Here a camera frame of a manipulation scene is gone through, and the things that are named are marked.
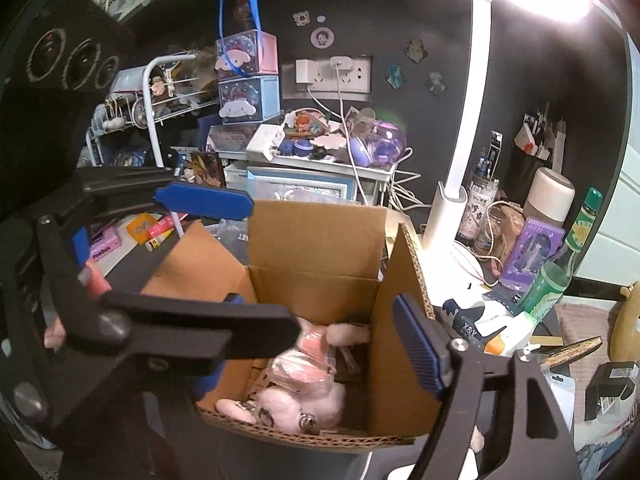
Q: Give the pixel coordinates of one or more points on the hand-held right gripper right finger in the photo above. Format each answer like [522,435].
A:
[420,355]

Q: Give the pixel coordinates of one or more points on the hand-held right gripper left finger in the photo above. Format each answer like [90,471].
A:
[207,385]

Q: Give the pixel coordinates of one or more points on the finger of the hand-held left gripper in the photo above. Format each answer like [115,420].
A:
[205,202]
[175,330]

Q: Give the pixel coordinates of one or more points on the white plush with black marks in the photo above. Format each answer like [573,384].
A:
[285,402]

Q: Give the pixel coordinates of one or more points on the bagged pink white plush toy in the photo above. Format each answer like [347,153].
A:
[310,360]

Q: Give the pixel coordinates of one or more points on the brown cardboard box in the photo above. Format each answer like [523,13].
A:
[310,240]

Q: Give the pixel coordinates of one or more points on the person's left hand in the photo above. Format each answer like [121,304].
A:
[97,282]

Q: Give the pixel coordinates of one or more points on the clear wrapped flat box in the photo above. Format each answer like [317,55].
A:
[235,240]

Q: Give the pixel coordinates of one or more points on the pink bottle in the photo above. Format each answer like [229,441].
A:
[160,232]

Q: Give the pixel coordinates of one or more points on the white navy printed packet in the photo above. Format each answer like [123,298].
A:
[467,322]

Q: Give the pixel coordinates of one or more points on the yellow glue bottle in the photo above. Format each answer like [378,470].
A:
[153,245]

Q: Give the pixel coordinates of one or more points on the orange box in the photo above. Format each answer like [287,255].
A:
[140,225]

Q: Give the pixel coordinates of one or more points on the white power adapter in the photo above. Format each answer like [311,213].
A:
[265,141]

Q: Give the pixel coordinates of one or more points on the blue framed picture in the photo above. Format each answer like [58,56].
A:
[300,187]

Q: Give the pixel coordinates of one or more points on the dark blue round case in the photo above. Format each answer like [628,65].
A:
[287,148]

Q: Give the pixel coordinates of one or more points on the white tube orange cap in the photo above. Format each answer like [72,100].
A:
[517,327]

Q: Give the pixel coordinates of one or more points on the blue pastel storage box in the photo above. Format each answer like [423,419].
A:
[245,100]

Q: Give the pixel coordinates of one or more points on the purple round case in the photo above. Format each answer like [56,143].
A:
[303,149]

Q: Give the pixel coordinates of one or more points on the black round case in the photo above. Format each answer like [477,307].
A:
[320,154]

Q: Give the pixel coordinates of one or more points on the orange trinket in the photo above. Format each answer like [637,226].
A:
[305,122]

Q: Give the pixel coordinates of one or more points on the green glass bottle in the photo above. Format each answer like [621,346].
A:
[550,280]

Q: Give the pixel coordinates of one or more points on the purple figure box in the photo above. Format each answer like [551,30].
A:
[530,250]

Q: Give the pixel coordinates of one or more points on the pink pastel storage box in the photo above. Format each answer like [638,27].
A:
[247,55]

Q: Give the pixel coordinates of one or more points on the black gold edged box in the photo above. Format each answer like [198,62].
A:
[575,351]

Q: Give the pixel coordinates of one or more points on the printed pen cup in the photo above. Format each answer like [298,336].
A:
[477,210]

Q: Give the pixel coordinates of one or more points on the purple egg case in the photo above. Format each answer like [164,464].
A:
[360,152]

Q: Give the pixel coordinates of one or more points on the white plug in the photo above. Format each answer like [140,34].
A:
[303,71]

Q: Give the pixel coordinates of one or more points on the blue ribbon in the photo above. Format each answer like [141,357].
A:
[225,15]

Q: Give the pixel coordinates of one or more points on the clear plastic cup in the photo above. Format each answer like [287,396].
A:
[361,119]

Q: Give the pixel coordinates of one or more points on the white drawer unit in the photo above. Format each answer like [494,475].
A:
[380,175]

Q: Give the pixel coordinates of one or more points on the black small box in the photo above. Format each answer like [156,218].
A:
[607,392]

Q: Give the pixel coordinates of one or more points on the purple clear ball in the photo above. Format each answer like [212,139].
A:
[387,142]

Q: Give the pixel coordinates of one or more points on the white charger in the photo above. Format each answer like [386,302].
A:
[340,63]

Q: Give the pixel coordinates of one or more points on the white cylinder container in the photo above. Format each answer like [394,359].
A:
[550,195]

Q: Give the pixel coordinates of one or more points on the black desk organizer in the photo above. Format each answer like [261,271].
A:
[537,165]

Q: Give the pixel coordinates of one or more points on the white desk lamp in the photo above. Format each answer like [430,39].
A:
[472,85]

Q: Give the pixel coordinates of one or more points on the white wall power strip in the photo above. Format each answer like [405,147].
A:
[360,79]

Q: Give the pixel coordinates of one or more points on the round wall sticker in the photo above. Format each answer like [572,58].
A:
[322,38]

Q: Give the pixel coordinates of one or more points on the flower shaped wall sticker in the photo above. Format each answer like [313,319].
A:
[301,18]

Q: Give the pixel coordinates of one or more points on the figure wall sticker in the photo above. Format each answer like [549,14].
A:
[415,50]
[436,83]
[395,76]

